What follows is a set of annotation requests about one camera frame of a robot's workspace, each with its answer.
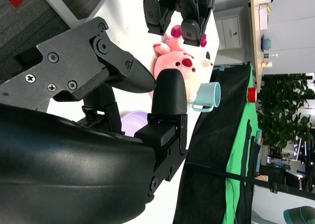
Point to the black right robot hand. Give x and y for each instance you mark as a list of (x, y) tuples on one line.
[(73, 172)]

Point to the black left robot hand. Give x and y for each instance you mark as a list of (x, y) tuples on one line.
[(194, 7)]

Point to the pink plush beaver doll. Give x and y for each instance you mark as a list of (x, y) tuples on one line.
[(172, 59)]

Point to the lavender plastic plate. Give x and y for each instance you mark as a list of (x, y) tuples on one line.
[(133, 121)]

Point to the white cabinet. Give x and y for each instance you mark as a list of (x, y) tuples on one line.
[(230, 34)]

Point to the light wooden desk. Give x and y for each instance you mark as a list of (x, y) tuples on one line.
[(256, 37)]

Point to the blue bowl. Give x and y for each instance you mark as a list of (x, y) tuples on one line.
[(267, 43)]

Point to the light blue plastic mug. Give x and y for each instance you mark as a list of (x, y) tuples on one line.
[(209, 96)]

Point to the red round button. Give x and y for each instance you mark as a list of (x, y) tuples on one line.
[(252, 94)]

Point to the white table leg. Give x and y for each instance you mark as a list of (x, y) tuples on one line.
[(59, 6)]

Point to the green leafy plant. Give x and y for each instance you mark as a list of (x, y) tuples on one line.
[(283, 110)]

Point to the black backdrop cloth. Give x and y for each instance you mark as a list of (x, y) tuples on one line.
[(209, 147)]

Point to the green backdrop cloth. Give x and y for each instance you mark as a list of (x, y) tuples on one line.
[(236, 160)]

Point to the red square floor marker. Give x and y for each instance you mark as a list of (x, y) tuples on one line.
[(15, 0)]

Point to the teal chair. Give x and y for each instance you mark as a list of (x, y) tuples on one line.
[(300, 215)]

